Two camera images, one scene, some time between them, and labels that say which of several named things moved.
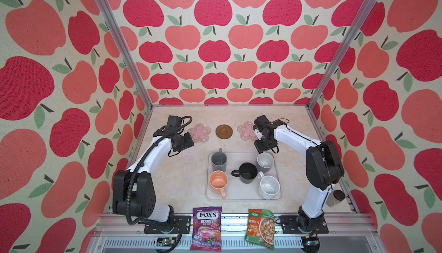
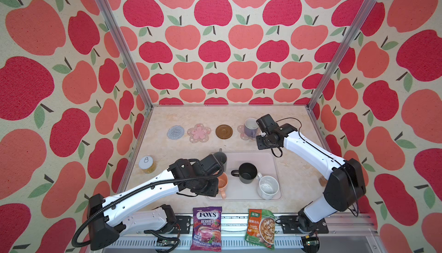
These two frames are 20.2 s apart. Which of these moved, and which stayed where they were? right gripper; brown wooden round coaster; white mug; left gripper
Moved: left gripper
Stayed: right gripper; white mug; brown wooden round coaster
